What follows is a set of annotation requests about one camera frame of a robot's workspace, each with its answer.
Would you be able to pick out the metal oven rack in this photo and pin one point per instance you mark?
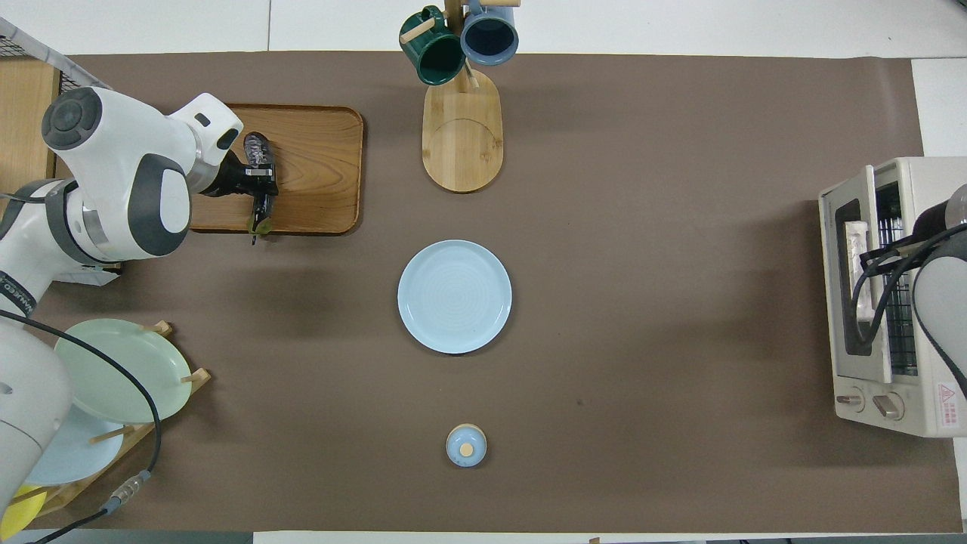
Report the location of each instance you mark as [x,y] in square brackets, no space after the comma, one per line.
[899,325]

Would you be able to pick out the dark purple eggplant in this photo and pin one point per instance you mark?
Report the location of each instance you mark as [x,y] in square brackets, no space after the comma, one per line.
[258,151]

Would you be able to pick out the wooden serving tray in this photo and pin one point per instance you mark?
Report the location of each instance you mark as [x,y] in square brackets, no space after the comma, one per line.
[317,174]

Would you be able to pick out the light blue round plate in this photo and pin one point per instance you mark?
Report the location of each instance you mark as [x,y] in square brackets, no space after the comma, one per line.
[453,298]

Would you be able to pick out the small blue call bell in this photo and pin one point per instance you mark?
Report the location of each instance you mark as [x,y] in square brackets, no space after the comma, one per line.
[466,447]

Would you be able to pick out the white toaster oven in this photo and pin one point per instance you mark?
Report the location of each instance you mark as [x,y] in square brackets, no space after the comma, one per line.
[937,408]

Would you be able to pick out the grey patterned cloth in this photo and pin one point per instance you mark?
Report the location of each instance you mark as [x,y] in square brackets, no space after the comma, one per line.
[91,278]

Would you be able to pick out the brown table mat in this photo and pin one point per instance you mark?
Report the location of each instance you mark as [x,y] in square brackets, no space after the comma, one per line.
[642,302]

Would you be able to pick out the blue mug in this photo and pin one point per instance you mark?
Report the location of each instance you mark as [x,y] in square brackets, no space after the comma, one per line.
[489,34]

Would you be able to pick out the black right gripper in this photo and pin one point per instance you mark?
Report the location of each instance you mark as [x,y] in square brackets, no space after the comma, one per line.
[929,223]

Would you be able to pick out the dark green mug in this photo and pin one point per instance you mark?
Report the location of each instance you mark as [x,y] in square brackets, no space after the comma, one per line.
[434,57]

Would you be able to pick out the pale green plate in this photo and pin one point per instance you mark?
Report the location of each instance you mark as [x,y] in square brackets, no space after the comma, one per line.
[113,370]

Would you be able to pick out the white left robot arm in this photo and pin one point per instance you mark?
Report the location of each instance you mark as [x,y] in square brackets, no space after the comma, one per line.
[113,174]

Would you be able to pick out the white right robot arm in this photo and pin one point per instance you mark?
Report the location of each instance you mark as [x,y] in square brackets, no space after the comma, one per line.
[944,302]

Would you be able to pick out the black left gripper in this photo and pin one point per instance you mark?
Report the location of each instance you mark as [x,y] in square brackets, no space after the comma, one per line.
[230,180]

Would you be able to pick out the yellow plate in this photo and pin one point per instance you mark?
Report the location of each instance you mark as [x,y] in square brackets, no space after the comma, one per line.
[16,514]

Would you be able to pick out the wooden plate rack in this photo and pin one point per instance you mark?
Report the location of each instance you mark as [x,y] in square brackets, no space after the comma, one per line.
[198,376]

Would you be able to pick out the blue plate in rack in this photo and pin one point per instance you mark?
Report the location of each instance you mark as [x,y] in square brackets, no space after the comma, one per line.
[75,453]

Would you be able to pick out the glass oven door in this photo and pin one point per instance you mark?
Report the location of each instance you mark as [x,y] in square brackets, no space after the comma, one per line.
[831,302]

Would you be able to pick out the wooden mug tree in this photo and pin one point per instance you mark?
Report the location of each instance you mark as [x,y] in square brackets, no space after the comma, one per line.
[461,143]

